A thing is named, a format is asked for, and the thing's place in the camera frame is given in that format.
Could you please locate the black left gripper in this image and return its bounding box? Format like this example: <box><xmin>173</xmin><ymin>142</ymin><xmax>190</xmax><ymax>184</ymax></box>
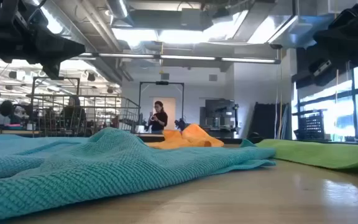
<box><xmin>11</xmin><ymin>12</ymin><xmax>86</xmax><ymax>80</ymax></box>

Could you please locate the green microfiber towel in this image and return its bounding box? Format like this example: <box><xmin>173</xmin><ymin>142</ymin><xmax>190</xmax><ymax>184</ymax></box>
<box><xmin>255</xmin><ymin>138</ymin><xmax>358</xmax><ymax>175</ymax></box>

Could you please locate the teal microfiber towel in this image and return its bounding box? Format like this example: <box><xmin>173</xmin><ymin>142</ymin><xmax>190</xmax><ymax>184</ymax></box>
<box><xmin>0</xmin><ymin>126</ymin><xmax>277</xmax><ymax>224</ymax></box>

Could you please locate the orange microfiber towel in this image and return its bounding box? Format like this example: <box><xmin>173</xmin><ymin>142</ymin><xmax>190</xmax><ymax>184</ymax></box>
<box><xmin>146</xmin><ymin>123</ymin><xmax>225</xmax><ymax>151</ymax></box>

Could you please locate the person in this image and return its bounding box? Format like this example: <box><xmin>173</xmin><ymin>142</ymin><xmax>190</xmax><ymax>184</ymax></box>
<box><xmin>0</xmin><ymin>99</ymin><xmax>16</xmax><ymax>126</ymax></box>
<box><xmin>147</xmin><ymin>100</ymin><xmax>169</xmax><ymax>134</ymax></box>
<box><xmin>59</xmin><ymin>95</ymin><xmax>86</xmax><ymax>133</ymax></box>

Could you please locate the black perforated crate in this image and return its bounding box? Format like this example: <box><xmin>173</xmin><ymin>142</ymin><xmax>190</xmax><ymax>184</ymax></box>
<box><xmin>296</xmin><ymin>112</ymin><xmax>326</xmax><ymax>141</ymax></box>

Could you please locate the black leaning panel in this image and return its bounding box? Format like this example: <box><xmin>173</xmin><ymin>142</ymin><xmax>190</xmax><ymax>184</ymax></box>
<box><xmin>249</xmin><ymin>102</ymin><xmax>288</xmax><ymax>140</ymax></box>

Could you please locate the beige door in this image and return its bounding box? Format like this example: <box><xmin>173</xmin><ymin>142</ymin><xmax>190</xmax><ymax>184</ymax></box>
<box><xmin>152</xmin><ymin>96</ymin><xmax>177</xmax><ymax>131</ymax></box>

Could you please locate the long linear ceiling light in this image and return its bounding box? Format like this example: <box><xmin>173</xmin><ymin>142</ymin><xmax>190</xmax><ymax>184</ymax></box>
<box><xmin>70</xmin><ymin>52</ymin><xmax>281</xmax><ymax>65</ymax></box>

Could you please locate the black equipment rack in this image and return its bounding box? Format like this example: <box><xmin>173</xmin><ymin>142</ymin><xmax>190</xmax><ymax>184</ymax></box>
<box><xmin>199</xmin><ymin>98</ymin><xmax>241</xmax><ymax>138</ymax></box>

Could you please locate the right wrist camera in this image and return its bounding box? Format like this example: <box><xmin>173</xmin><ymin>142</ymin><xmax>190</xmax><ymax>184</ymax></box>
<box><xmin>308</xmin><ymin>58</ymin><xmax>335</xmax><ymax>78</ymax></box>

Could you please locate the rectangular metal duct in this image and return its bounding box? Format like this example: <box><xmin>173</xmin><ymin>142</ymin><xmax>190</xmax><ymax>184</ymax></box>
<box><xmin>247</xmin><ymin>14</ymin><xmax>335</xmax><ymax>50</ymax></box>

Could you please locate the wire mesh basket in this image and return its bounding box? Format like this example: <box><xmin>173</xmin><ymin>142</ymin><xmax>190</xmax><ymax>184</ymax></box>
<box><xmin>26</xmin><ymin>93</ymin><xmax>141</xmax><ymax>138</ymax></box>

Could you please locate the black gantry frame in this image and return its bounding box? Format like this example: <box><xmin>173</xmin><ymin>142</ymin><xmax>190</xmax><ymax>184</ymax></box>
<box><xmin>138</xmin><ymin>81</ymin><xmax>185</xmax><ymax>133</ymax></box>

